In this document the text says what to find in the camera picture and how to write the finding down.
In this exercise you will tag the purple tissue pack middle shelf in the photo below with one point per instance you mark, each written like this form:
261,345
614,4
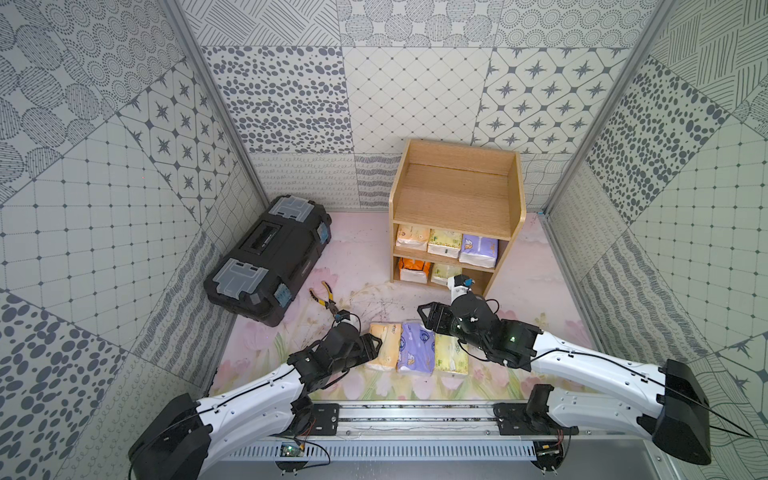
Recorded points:
479,251

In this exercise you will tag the purple tissue pack top shelf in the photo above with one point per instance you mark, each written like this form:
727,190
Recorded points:
416,351

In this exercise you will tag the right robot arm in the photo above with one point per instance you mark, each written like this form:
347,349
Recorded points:
663,404

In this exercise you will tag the yellow-green tissue pack top shelf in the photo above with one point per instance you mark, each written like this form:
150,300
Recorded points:
450,358

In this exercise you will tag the orange tissue pack top shelf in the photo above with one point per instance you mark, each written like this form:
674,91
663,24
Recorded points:
390,336

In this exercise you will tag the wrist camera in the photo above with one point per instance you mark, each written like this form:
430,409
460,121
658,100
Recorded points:
342,317
459,285

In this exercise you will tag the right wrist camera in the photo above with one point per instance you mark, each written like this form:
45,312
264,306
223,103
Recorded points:
459,285

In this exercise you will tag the purple tissue pack shelf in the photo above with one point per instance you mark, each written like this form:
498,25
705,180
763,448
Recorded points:
416,351
479,251

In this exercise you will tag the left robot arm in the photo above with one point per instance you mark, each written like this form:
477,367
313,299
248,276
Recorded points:
188,436

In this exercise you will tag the black plastic toolbox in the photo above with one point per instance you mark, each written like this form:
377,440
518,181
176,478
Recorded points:
262,275

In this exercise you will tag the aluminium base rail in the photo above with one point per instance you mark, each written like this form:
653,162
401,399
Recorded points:
420,423

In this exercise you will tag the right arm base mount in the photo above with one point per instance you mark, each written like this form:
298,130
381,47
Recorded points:
513,419

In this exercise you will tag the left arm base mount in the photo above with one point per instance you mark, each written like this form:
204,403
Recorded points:
317,420

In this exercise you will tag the orange tissue pack shelf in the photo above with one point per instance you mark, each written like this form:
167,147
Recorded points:
390,336
412,237

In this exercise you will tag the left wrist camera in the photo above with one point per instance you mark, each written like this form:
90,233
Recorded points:
342,317

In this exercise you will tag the bright orange pack bottom shelf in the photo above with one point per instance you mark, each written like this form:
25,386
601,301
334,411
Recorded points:
415,271

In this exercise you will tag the orange-handled pliers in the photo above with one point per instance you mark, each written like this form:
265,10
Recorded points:
327,301

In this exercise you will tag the yellow-green tissue pack middle shelf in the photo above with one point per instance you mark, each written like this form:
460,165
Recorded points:
445,243

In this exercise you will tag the yellow-green tissue pack shelf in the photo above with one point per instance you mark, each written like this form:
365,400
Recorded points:
450,358
445,243

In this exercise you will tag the yellow-green pack bottom shelf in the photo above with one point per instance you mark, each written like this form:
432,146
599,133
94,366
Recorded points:
441,274

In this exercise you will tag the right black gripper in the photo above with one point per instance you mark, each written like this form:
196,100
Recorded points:
439,312

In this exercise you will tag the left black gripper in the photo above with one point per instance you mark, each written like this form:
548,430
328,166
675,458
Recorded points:
365,346

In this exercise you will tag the wooden three-tier shelf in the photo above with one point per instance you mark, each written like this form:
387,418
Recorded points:
461,188

